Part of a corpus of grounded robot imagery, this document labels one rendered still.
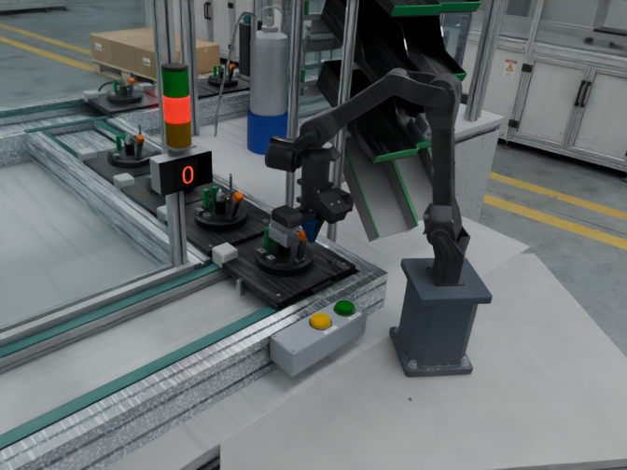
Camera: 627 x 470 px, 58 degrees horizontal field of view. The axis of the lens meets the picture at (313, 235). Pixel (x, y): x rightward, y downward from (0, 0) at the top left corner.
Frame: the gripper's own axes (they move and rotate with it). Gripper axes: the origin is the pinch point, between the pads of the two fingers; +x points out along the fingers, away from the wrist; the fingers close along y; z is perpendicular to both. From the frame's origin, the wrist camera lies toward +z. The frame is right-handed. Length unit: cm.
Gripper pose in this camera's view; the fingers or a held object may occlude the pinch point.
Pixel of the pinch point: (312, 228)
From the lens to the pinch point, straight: 120.7
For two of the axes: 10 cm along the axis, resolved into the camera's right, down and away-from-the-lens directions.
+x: -0.5, 8.7, 4.9
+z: 6.8, 3.9, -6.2
